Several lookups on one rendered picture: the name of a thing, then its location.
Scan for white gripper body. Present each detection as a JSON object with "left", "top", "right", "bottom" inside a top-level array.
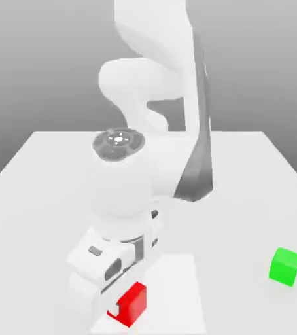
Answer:
[{"left": 69, "top": 259, "right": 152, "bottom": 334}]

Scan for small red cube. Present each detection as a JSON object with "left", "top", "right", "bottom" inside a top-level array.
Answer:
[{"left": 106, "top": 281, "right": 147, "bottom": 328}]

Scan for small green cube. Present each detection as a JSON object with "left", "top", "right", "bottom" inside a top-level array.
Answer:
[{"left": 268, "top": 247, "right": 297, "bottom": 287}]

